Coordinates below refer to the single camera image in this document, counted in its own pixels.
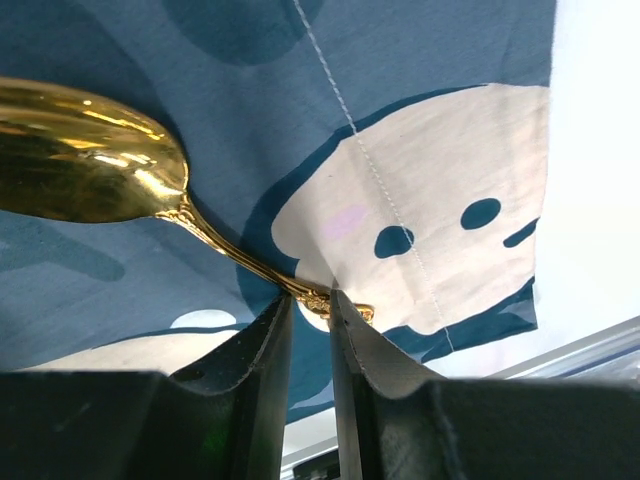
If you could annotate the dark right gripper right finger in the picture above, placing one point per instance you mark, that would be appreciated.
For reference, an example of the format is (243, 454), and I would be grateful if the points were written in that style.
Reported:
(396, 419)

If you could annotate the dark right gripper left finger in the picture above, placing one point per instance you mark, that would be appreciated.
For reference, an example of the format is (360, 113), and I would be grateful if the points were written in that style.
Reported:
(221, 417)

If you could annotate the blue cartoon mouse placemat cloth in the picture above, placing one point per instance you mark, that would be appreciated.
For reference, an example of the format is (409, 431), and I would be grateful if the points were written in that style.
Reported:
(394, 149)

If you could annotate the gold spoon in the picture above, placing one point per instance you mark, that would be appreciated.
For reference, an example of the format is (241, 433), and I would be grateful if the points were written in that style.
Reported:
(70, 155)

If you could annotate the aluminium mounting rail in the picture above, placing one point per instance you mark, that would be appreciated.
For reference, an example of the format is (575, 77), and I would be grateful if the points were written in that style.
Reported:
(612, 353)

